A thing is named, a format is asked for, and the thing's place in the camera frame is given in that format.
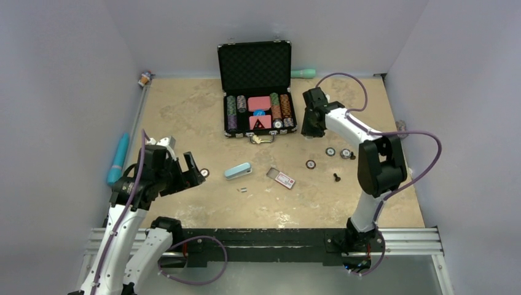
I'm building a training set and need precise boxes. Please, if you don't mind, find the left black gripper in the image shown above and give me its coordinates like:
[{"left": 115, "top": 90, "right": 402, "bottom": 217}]
[{"left": 155, "top": 151, "right": 205, "bottom": 196}]

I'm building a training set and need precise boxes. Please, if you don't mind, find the light blue stapler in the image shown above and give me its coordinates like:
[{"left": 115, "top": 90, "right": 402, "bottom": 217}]
[{"left": 224, "top": 162, "right": 252, "bottom": 180}]

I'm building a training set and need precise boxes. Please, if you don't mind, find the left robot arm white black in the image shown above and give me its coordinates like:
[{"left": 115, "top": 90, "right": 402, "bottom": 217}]
[{"left": 75, "top": 144, "right": 205, "bottom": 294}]

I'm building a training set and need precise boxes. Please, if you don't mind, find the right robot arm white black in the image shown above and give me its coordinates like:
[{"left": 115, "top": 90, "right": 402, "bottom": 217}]
[{"left": 301, "top": 87, "right": 407, "bottom": 250}]

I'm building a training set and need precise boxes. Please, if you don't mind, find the poker chip near left gripper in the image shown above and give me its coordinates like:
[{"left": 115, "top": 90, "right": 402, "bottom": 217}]
[{"left": 200, "top": 168, "right": 210, "bottom": 178}]

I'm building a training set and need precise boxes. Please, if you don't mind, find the blue white poker chip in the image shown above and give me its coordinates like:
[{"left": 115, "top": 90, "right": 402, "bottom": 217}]
[{"left": 325, "top": 147, "right": 336, "bottom": 157}]

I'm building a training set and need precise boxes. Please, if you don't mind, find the red poker chip on table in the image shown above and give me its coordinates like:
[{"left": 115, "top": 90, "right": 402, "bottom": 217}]
[{"left": 305, "top": 160, "right": 316, "bottom": 170}]

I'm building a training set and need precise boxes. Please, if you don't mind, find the grey poker chip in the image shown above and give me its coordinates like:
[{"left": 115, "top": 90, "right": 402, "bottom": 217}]
[{"left": 340, "top": 149, "right": 356, "bottom": 160}]

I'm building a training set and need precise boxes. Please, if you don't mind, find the mint green flashlight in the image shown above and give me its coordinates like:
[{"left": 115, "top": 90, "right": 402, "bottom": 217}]
[{"left": 291, "top": 69, "right": 316, "bottom": 79}]

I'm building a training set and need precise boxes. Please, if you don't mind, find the red white staple box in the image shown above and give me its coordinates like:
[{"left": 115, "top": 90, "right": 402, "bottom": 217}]
[{"left": 266, "top": 167, "right": 296, "bottom": 190}]

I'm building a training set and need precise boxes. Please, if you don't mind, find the black poker chip case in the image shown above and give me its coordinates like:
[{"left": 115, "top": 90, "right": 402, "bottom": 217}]
[{"left": 217, "top": 40, "right": 297, "bottom": 138}]

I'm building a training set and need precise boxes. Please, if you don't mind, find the blue cylinder tool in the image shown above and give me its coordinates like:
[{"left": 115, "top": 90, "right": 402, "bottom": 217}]
[{"left": 106, "top": 133, "right": 130, "bottom": 187}]

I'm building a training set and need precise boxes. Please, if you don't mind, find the small orange bottle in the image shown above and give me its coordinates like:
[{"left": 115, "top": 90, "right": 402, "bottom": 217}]
[{"left": 138, "top": 71, "right": 154, "bottom": 87}]

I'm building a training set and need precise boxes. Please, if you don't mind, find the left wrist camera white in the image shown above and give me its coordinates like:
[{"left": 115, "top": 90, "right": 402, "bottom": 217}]
[{"left": 146, "top": 136, "right": 178, "bottom": 160}]

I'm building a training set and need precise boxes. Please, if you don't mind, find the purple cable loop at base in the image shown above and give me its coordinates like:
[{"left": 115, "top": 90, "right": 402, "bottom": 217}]
[{"left": 157, "top": 236, "right": 229, "bottom": 286}]

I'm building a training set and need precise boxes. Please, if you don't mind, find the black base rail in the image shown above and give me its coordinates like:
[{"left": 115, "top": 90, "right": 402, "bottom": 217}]
[{"left": 87, "top": 226, "right": 444, "bottom": 270}]

